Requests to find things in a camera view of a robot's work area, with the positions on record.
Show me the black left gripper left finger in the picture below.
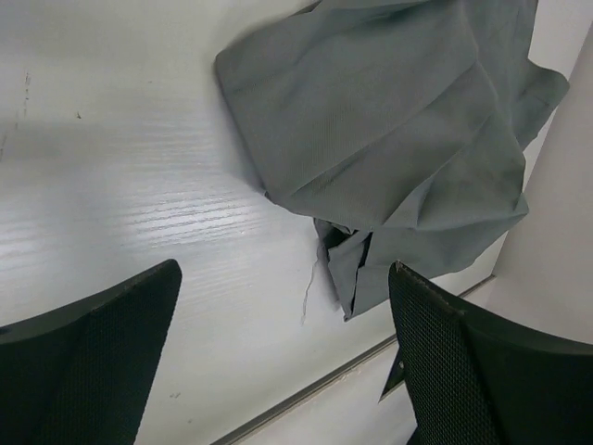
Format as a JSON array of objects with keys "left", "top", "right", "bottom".
[{"left": 1, "top": 260, "right": 182, "bottom": 444}]

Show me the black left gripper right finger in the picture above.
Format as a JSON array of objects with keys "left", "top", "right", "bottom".
[{"left": 388, "top": 261, "right": 592, "bottom": 444}]

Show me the grey pleated skirt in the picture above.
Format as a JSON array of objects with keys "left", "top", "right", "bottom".
[{"left": 214, "top": 1, "right": 569, "bottom": 319}]

